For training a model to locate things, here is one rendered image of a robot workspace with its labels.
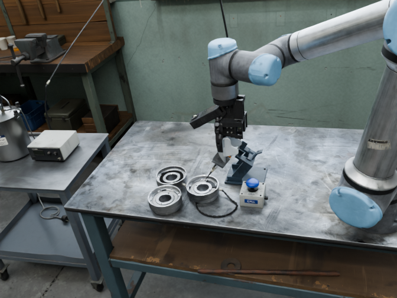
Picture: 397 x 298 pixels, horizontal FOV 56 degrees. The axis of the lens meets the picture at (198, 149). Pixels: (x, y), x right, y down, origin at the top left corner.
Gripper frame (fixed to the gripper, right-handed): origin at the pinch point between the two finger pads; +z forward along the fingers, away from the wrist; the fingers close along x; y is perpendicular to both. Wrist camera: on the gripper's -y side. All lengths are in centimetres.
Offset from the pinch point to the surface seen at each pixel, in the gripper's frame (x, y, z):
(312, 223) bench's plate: -10.7, 27.5, 13.1
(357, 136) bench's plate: 39, 41, 13
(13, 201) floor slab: 59, -173, 93
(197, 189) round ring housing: -3.5, -8.5, 11.5
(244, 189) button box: -4.5, 7.2, 8.6
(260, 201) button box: -7.3, 12.3, 10.5
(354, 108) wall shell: 158, 50, 61
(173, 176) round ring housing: 1.8, -18.9, 11.4
